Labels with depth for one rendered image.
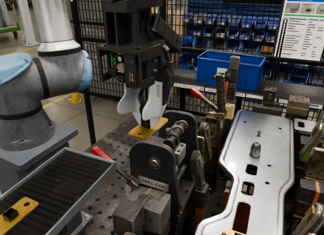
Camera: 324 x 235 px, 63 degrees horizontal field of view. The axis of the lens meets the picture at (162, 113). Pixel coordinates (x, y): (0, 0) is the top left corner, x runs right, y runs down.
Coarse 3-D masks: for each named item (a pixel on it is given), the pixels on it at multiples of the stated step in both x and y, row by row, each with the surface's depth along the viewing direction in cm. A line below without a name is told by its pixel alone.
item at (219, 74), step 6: (222, 72) 93; (216, 78) 92; (222, 78) 92; (228, 78) 90; (216, 84) 93; (222, 84) 92; (216, 90) 93; (222, 90) 93; (222, 96) 94; (222, 102) 95; (222, 108) 95
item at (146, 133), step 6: (162, 120) 49; (138, 126) 47; (144, 126) 47; (156, 126) 47; (132, 132) 45; (138, 132) 46; (144, 132) 45; (150, 132) 45; (138, 138) 44; (144, 138) 44
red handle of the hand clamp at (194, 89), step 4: (192, 88) 98; (192, 92) 98; (196, 92) 98; (200, 92) 98; (196, 96) 99; (200, 96) 98; (204, 100) 98; (208, 100) 98; (208, 104) 98; (212, 104) 98; (212, 108) 98; (216, 108) 98
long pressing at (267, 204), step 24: (240, 120) 107; (264, 120) 107; (288, 120) 107; (240, 144) 91; (264, 144) 91; (288, 144) 91; (240, 168) 80; (264, 168) 80; (288, 168) 80; (240, 192) 71; (264, 192) 71; (216, 216) 64; (264, 216) 64
